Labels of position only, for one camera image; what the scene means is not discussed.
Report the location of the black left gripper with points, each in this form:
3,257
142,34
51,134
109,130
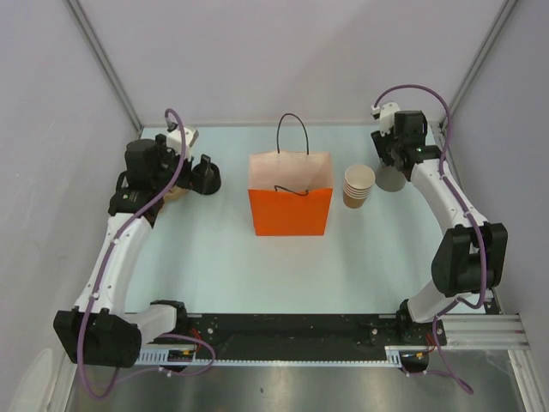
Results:
163,151

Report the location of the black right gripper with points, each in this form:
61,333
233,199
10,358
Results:
381,142

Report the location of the brown pulp cup carrier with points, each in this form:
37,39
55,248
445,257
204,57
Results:
175,193

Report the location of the orange paper bag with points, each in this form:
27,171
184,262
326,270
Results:
290,192

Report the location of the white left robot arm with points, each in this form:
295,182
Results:
96,331

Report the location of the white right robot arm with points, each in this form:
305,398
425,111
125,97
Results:
470,258

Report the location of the black lid stack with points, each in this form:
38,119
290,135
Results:
205,178

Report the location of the grey straw holder tube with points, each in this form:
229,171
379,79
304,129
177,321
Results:
390,179

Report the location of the stacked brown paper cups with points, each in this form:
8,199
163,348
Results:
358,182

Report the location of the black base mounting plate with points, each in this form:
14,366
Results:
259,333

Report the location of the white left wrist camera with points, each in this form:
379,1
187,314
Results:
182,142

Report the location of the aluminium frame rail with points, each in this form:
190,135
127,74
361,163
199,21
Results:
484,332

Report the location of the white slotted cable duct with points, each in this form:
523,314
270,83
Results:
356,356

